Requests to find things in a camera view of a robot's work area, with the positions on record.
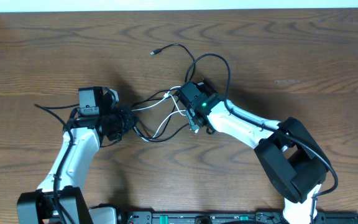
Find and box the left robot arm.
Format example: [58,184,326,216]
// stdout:
[17,86,137,223]

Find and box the left camera cable black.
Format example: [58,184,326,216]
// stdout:
[34,104,78,223]

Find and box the camera cable black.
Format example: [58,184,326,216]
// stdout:
[184,53,339,224]
[34,104,78,223]

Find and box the white cable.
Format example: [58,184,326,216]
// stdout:
[131,85,200,142]

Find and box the right camera cable black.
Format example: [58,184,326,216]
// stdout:
[184,53,339,224]

